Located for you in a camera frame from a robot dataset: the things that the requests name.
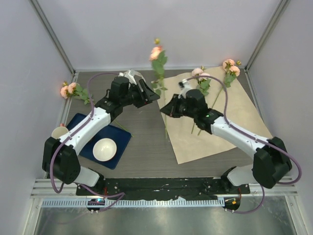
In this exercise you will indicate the cream ribbon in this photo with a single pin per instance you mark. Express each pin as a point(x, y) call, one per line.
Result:
point(132, 75)

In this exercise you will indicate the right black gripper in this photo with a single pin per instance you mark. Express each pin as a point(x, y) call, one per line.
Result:
point(170, 109)

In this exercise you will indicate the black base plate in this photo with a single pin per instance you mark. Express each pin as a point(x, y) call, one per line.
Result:
point(164, 189)

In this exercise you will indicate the white bowl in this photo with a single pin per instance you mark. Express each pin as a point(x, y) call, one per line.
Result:
point(104, 150)

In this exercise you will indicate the slotted white cable duct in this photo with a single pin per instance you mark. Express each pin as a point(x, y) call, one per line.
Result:
point(95, 203)

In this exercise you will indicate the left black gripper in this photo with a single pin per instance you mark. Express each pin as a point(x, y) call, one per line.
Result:
point(146, 96)

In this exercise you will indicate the pink cup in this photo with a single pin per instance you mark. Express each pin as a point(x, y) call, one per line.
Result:
point(59, 131)

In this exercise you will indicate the dark blue tray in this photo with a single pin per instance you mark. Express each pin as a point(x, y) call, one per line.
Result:
point(119, 136)

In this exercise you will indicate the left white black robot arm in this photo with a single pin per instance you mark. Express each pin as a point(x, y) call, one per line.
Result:
point(60, 158)

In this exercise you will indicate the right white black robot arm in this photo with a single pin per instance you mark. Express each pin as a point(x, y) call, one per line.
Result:
point(270, 162)

